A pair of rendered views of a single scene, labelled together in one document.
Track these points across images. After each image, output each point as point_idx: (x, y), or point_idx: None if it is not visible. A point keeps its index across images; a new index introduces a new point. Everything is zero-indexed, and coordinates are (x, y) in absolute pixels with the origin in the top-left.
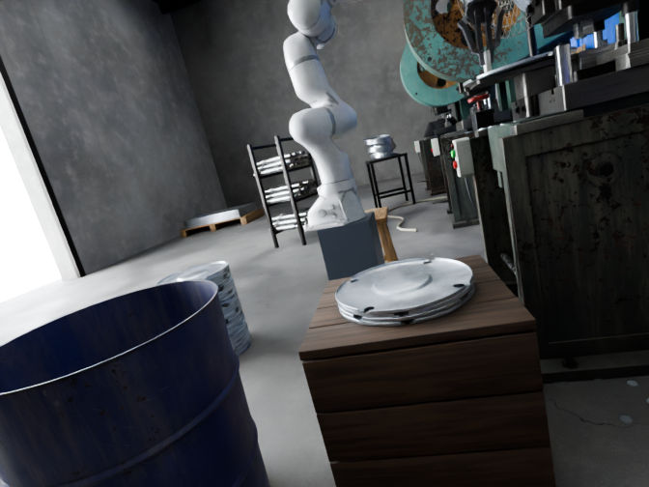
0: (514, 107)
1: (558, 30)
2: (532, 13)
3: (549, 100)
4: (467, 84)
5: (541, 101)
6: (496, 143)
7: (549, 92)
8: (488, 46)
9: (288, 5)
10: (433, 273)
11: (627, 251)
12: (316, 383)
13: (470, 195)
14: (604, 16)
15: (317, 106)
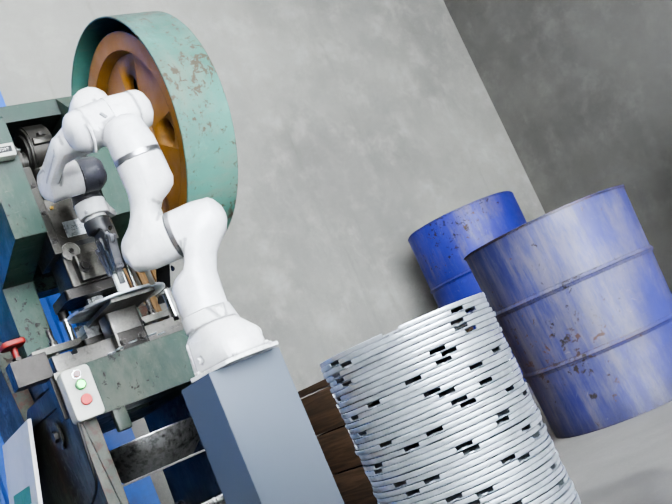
0: (65, 358)
1: (88, 295)
2: (88, 269)
3: (169, 326)
4: (137, 289)
5: (151, 331)
6: (123, 370)
7: (168, 320)
8: (112, 271)
9: (142, 93)
10: None
11: None
12: None
13: (89, 454)
14: (81, 305)
15: (156, 210)
